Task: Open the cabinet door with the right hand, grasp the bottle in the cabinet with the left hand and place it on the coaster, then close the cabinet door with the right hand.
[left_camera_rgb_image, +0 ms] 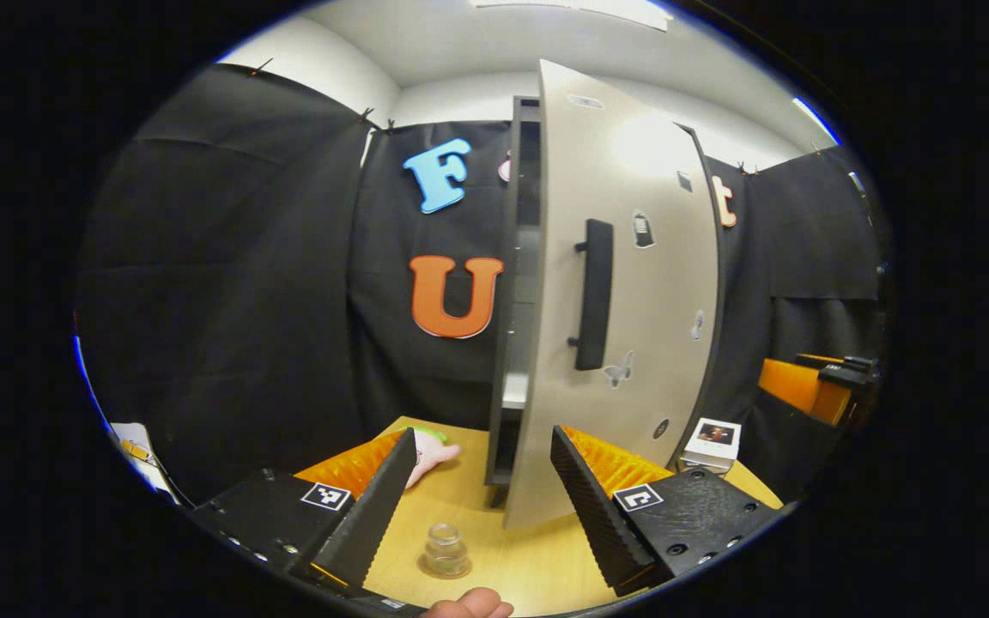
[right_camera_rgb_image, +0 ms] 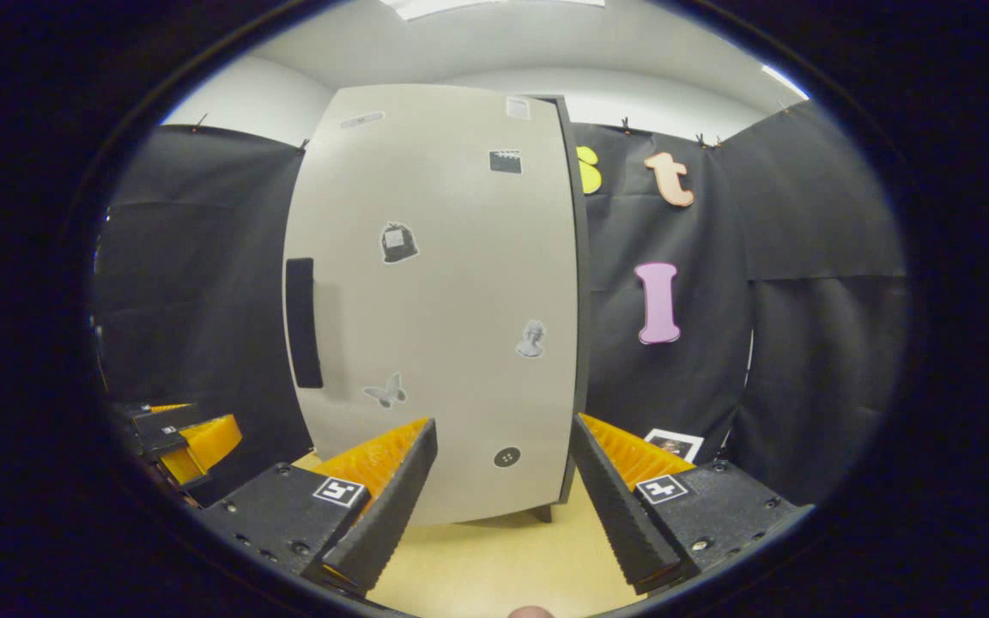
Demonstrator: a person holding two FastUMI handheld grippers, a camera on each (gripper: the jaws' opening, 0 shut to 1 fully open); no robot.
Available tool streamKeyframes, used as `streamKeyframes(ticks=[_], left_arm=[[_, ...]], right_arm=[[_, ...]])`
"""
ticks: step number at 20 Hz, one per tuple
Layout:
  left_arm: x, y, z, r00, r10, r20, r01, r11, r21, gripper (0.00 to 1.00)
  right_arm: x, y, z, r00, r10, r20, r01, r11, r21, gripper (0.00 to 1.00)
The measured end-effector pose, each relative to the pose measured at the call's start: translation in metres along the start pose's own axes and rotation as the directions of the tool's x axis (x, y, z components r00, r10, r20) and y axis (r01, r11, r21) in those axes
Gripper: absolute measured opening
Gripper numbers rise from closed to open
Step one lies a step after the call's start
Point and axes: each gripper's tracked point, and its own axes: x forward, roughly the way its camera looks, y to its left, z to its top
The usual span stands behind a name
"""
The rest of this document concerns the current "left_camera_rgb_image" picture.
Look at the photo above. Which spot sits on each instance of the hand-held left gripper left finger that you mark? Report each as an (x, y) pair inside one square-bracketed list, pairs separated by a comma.
[(370, 515)]

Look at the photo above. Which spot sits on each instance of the clear labelled bottle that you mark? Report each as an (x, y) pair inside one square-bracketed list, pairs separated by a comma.
[(445, 554)]

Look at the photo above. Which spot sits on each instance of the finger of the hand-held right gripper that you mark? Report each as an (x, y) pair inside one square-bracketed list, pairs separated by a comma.
[(795, 386), (855, 360)]

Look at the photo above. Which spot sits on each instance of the pink plush toy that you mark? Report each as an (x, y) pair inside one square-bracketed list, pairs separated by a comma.
[(430, 459)]

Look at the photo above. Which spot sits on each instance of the dark grey cabinet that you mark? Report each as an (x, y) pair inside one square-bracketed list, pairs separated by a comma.
[(529, 283)]

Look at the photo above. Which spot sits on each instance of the white angular object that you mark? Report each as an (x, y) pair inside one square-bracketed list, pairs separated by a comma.
[(138, 455)]

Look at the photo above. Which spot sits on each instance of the white box with picture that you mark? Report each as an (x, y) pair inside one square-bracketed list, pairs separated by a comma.
[(712, 442)]

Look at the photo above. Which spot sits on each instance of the grey cabinet door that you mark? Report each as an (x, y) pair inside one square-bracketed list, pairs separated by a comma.
[(649, 300)]

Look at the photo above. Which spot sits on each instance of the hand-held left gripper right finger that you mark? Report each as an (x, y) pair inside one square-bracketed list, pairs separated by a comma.
[(593, 506)]

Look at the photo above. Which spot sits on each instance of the black backdrop cloth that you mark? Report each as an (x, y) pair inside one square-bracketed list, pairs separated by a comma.
[(245, 257)]

